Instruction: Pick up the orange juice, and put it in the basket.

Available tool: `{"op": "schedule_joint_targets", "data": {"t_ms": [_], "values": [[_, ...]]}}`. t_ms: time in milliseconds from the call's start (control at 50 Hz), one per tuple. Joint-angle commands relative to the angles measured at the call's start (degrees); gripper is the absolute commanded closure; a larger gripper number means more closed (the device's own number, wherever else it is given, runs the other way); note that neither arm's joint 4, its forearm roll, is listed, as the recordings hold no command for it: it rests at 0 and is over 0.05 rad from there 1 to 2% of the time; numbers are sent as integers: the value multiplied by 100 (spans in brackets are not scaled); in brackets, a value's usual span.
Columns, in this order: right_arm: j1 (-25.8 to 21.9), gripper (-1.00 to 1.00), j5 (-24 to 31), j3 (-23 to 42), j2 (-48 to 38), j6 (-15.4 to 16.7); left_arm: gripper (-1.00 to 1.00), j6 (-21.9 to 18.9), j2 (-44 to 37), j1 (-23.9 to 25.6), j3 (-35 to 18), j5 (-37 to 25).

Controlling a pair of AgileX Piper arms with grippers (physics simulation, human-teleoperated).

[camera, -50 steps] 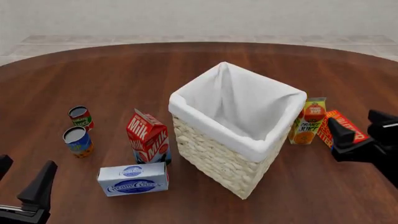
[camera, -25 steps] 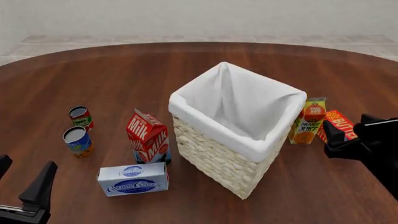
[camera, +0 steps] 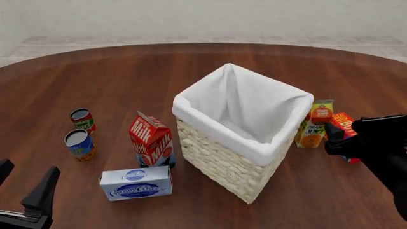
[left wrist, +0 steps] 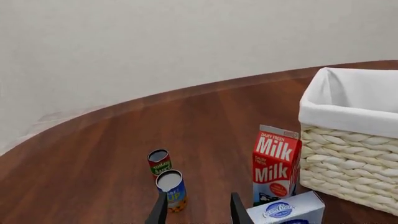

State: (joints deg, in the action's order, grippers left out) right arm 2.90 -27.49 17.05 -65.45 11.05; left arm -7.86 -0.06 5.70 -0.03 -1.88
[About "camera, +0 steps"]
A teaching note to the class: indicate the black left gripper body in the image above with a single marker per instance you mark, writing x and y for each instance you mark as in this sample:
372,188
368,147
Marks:
22,221

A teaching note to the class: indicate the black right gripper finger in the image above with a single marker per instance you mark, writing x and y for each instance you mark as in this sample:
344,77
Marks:
335,134

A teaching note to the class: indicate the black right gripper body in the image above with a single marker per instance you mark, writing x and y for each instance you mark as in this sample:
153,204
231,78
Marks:
346,148

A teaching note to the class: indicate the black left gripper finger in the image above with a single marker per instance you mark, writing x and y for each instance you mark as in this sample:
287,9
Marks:
4,170
41,193

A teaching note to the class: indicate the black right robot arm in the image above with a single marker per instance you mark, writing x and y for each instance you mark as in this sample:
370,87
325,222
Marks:
391,171

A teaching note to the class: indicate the orange juice carton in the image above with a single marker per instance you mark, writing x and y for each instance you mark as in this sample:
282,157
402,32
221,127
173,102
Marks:
313,128

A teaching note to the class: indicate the white-lined wicker basket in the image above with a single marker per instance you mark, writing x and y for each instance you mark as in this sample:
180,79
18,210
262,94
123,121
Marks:
222,152

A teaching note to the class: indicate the red butter box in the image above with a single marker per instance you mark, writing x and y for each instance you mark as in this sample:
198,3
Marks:
345,124

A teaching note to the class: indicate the blue soup can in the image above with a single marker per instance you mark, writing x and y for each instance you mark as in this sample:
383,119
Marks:
80,146

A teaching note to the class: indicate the red tomato sauce can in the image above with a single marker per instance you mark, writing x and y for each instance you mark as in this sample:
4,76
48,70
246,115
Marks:
84,124

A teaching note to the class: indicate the blue cream cheese box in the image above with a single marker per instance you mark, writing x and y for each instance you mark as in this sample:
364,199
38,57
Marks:
136,183

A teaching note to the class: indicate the red milk carton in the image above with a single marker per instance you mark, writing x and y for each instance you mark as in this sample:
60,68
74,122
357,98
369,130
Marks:
152,143

